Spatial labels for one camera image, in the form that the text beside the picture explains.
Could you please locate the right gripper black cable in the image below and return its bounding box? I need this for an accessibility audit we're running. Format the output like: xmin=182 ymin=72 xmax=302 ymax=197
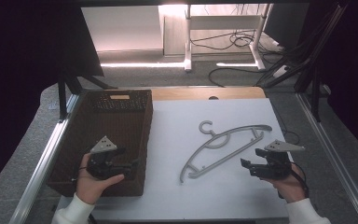
xmin=278 ymin=161 xmax=310 ymax=200

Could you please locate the aluminium rail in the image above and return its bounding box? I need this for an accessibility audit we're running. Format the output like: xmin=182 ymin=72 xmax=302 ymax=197
xmin=8 ymin=92 xmax=87 ymax=224
xmin=296 ymin=92 xmax=358 ymax=224

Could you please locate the person's right hand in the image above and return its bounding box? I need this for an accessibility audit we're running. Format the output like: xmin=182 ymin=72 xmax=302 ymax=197
xmin=262 ymin=162 xmax=309 ymax=204

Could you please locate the black floor cable tangle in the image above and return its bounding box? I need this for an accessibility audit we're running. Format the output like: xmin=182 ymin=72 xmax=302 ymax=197
xmin=189 ymin=29 xmax=264 ymax=51

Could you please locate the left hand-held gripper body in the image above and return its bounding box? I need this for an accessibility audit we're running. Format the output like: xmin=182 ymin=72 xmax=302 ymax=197
xmin=86 ymin=135 xmax=129 ymax=181

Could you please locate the person's left hand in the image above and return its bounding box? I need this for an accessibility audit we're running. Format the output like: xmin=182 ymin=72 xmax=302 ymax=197
xmin=75 ymin=152 xmax=126 ymax=205

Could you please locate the white power strip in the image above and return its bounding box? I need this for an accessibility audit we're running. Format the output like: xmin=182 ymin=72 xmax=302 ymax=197
xmin=272 ymin=64 xmax=291 ymax=79

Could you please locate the black metal stand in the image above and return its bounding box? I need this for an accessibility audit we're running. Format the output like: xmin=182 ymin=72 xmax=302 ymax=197
xmin=57 ymin=69 xmax=117 ymax=122
xmin=255 ymin=0 xmax=351 ymax=123

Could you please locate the thin black cable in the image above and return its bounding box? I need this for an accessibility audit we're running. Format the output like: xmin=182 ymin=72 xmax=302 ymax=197
xmin=270 ymin=102 xmax=301 ymax=146

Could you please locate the long black floor cable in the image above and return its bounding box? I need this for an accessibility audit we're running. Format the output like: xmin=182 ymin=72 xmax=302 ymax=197
xmin=207 ymin=66 xmax=264 ymax=89

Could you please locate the black curtain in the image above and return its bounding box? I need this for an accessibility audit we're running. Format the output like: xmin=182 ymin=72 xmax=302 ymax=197
xmin=0 ymin=0 xmax=104 ymax=201
xmin=297 ymin=0 xmax=358 ymax=155

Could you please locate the grey plastic clothes hanger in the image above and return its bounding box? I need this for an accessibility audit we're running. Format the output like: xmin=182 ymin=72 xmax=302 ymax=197
xmin=179 ymin=119 xmax=273 ymax=184

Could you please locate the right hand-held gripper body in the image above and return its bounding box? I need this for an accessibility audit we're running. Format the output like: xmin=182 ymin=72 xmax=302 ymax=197
xmin=251 ymin=139 xmax=306 ymax=181

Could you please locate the brown woven basket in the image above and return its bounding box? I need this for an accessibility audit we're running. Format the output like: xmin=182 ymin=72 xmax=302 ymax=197
xmin=47 ymin=89 xmax=154 ymax=198

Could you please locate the white table mat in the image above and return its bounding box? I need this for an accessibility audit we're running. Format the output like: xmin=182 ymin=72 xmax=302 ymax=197
xmin=56 ymin=97 xmax=294 ymax=220

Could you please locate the white desk frame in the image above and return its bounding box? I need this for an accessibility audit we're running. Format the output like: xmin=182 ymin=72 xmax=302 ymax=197
xmin=184 ymin=3 xmax=274 ymax=73

